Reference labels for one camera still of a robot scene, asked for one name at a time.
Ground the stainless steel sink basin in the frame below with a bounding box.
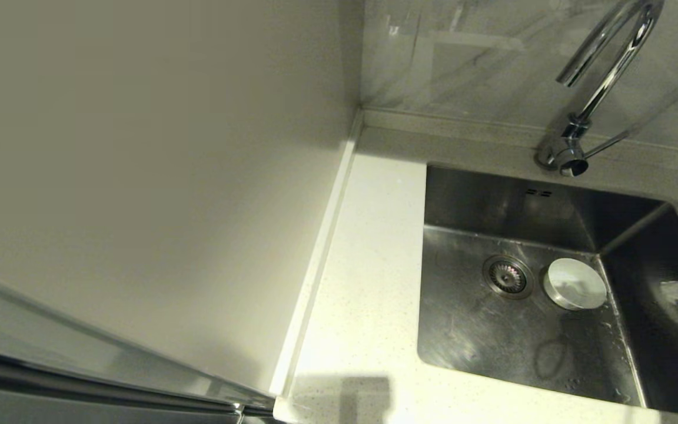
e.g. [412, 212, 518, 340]
[417, 164, 678, 419]

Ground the chrome faucet lever handle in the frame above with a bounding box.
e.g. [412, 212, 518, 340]
[584, 131, 631, 161]

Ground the chrome gooseneck faucet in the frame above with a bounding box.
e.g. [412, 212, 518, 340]
[536, 0, 666, 177]

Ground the white counter edge strip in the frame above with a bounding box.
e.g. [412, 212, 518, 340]
[270, 111, 364, 396]

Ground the white cabinet side panel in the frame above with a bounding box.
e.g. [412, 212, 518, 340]
[0, 0, 366, 395]

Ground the white ceramic bowl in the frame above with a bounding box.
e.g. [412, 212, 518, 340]
[543, 257, 609, 311]

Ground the round metal drain strainer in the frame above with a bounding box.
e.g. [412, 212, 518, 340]
[483, 254, 535, 300]

